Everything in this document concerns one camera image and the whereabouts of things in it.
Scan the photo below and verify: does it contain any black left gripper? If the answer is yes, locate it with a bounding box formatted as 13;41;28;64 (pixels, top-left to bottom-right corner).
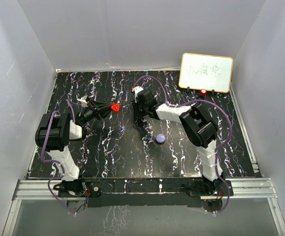
79;100;115;125

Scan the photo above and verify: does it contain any orange earbud charging case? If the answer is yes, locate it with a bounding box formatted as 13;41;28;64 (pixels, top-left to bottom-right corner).
111;103;120;113

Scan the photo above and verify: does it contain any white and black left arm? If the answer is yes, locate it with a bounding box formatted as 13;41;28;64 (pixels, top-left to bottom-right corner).
35;95;120;196

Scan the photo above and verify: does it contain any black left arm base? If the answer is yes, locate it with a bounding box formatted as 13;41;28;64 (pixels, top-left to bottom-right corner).
53;178;101;199

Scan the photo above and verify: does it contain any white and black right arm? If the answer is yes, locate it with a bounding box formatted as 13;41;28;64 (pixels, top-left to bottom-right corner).
131;86;222;195

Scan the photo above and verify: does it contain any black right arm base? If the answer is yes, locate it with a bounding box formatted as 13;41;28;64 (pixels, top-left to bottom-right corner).
183;178;234;197

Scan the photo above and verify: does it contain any purple charging case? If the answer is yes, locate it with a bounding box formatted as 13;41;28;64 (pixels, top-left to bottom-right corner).
156;134;166;144

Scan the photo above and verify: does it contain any red emergency button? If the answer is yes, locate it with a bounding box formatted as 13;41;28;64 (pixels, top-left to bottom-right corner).
199;89;207;99

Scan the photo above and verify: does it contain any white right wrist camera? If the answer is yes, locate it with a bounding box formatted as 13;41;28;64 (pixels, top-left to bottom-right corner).
131;86;144;97

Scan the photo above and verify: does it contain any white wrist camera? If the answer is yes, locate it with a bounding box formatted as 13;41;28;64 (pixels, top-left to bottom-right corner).
131;86;144;97
79;95;89;107

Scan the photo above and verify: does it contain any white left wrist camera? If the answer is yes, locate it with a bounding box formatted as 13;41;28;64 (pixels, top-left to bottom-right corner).
79;95;89;107

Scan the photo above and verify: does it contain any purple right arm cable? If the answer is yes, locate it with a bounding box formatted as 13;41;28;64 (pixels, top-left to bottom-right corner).
134;75;233;217

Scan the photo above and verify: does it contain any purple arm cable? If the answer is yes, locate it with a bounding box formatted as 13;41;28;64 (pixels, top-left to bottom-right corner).
134;75;233;217
40;98;84;217

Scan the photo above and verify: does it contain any white board yellow frame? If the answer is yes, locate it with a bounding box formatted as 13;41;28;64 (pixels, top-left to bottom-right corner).
179;53;234;93

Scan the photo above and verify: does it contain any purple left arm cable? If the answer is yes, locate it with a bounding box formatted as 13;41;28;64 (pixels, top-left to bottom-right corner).
40;98;84;217

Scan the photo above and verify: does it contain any aluminium front rail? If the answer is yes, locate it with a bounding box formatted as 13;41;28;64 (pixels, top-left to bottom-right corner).
12;178;277;200

